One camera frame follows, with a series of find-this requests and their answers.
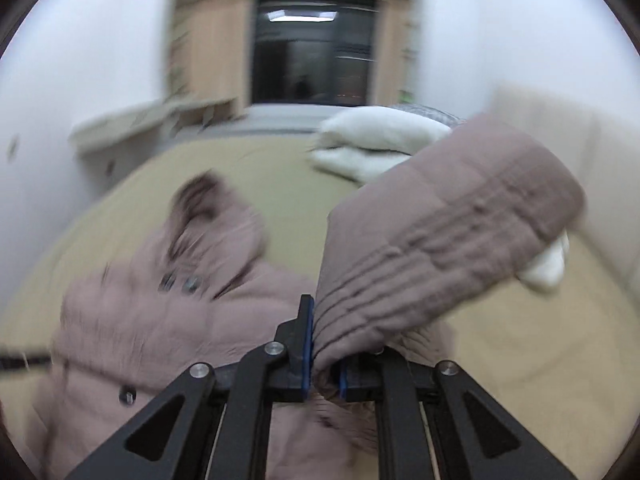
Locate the dark window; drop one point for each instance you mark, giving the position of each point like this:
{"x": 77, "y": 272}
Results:
{"x": 312, "y": 60}

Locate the beige padded headboard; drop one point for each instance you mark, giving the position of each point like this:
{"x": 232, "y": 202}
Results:
{"x": 600, "y": 160}

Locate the bed with olive sheet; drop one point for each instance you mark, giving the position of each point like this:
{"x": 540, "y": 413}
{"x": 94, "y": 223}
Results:
{"x": 290, "y": 200}

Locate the white floating desk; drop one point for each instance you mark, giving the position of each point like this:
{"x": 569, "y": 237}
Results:
{"x": 135, "y": 120}

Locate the white wall shelf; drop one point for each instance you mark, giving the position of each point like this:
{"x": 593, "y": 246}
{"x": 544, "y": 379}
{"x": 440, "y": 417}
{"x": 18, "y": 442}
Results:
{"x": 179, "y": 55}

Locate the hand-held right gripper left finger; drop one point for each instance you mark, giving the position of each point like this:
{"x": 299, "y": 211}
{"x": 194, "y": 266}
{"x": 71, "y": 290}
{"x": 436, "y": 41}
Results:
{"x": 306, "y": 355}

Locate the pink down jacket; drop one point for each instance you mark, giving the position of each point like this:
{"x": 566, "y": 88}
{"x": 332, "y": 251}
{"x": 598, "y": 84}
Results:
{"x": 425, "y": 240}

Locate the zebra striped pillow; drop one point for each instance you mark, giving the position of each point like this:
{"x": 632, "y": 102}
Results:
{"x": 430, "y": 112}

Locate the white folded duvet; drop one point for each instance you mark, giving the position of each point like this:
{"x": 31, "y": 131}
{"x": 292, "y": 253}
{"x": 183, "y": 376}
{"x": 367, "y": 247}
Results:
{"x": 380, "y": 135}

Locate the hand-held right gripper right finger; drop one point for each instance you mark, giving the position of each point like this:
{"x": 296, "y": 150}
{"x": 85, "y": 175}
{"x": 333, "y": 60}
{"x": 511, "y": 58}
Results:
{"x": 343, "y": 378}

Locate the beige curtain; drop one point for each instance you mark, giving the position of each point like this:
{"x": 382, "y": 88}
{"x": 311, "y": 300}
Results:
{"x": 392, "y": 55}
{"x": 220, "y": 55}

